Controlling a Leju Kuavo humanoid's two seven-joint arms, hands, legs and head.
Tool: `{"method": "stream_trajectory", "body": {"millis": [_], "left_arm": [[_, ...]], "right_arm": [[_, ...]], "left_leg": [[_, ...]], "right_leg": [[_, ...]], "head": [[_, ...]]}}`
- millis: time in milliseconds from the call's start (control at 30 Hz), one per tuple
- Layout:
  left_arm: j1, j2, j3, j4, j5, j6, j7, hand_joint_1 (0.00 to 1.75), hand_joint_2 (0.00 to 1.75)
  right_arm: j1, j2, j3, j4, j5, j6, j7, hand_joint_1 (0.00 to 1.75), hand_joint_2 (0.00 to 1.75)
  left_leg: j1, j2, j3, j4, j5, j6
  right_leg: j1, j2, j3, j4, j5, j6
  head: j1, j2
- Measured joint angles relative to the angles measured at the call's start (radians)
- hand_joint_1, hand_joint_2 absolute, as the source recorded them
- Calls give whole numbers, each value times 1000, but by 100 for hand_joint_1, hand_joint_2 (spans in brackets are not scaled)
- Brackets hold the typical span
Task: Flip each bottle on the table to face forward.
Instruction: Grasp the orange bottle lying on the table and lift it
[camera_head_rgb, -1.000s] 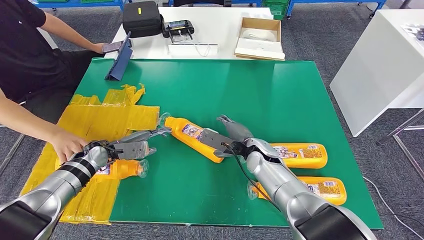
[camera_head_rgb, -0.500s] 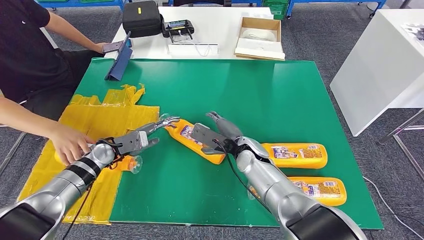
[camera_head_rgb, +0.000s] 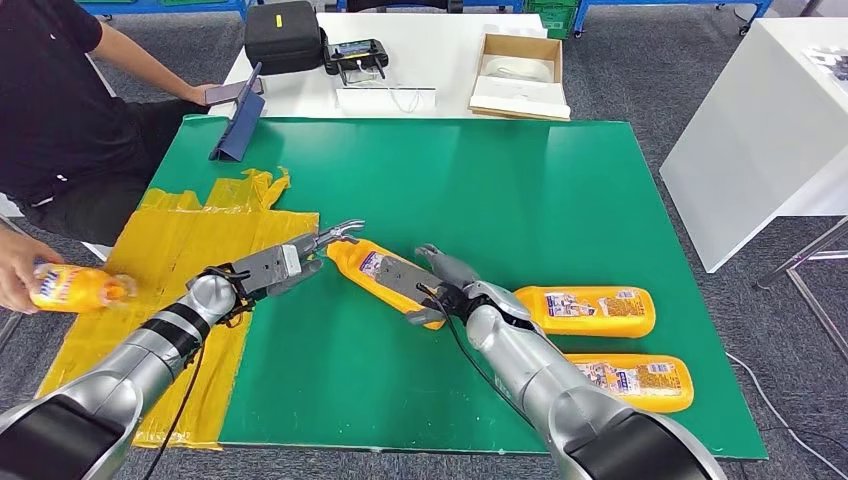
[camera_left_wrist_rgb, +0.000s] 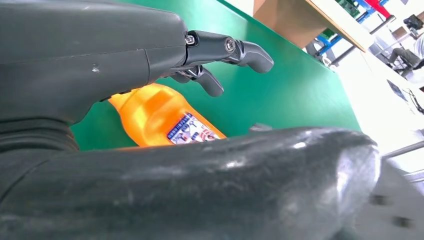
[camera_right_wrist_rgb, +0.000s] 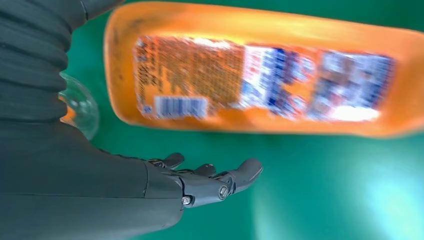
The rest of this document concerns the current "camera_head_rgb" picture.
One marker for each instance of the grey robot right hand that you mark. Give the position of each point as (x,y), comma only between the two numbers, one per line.
(450,268)

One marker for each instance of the blue metal rack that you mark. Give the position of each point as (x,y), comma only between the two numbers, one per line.
(662,2)
(179,8)

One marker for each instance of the black chair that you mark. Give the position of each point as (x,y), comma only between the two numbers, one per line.
(404,5)

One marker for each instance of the person's left forearm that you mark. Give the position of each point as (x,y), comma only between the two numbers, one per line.
(162,69)

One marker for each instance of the small dark parts pile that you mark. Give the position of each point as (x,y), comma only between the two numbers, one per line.
(831,61)

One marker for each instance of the white desk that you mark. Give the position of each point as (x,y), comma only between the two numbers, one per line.
(430,40)

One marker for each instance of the green table board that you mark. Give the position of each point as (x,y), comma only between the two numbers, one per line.
(464,199)

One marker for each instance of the tablet in blue case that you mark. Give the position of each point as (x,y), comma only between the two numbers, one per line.
(240,126)

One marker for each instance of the black zip case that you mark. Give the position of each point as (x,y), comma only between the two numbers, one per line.
(283,38)

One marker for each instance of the person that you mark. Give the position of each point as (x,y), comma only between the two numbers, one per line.
(53,99)

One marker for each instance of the orange detergent bottle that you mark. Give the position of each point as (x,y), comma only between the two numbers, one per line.
(351,265)
(79,291)
(662,397)
(530,308)

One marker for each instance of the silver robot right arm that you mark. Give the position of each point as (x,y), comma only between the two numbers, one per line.
(550,384)

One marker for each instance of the yellow taped sheet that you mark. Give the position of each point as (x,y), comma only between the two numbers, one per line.
(166,245)

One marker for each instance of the metal table legs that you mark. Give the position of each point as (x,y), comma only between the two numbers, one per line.
(802,257)

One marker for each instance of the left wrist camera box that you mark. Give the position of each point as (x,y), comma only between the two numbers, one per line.
(290,260)

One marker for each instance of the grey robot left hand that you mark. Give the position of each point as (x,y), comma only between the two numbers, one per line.
(331,233)

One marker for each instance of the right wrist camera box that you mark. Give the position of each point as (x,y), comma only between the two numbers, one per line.
(404,278)

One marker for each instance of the white round item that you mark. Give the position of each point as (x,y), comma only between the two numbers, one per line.
(515,68)

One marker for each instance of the green plastic crate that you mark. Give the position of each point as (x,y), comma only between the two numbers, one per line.
(551,20)

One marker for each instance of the white flat box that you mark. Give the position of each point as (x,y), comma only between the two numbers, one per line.
(370,99)

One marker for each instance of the white side table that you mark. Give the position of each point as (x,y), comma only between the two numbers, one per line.
(748,132)

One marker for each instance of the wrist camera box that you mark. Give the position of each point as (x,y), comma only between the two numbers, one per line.
(290,260)
(404,278)

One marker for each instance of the black remote controller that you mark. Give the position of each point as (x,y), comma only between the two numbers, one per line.
(353,52)

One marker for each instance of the metal chair frame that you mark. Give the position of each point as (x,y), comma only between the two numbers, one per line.
(6,331)

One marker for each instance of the dark smartphone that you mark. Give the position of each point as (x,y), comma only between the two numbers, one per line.
(225,91)

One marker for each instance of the person's right hand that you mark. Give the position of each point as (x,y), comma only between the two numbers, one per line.
(16,265)

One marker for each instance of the person's left hand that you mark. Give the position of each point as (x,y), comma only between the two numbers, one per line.
(203,94)

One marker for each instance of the open cardboard box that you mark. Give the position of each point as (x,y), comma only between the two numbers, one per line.
(522,98)

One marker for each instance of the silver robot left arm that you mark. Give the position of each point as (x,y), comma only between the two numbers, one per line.
(132,358)

